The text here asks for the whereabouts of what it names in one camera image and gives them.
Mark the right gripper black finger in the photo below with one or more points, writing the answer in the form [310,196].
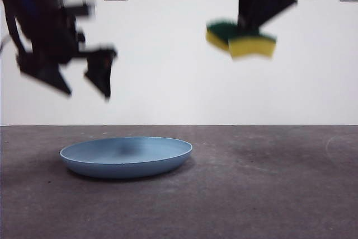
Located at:
[249,12]
[274,9]

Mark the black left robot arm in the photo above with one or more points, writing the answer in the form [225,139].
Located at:
[47,26]

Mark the yellow sponge with green pad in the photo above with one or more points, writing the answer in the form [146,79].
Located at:
[249,47]

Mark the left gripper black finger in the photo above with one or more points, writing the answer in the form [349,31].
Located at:
[102,74]
[47,76]

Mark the light blue round plate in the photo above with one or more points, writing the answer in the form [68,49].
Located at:
[126,160]

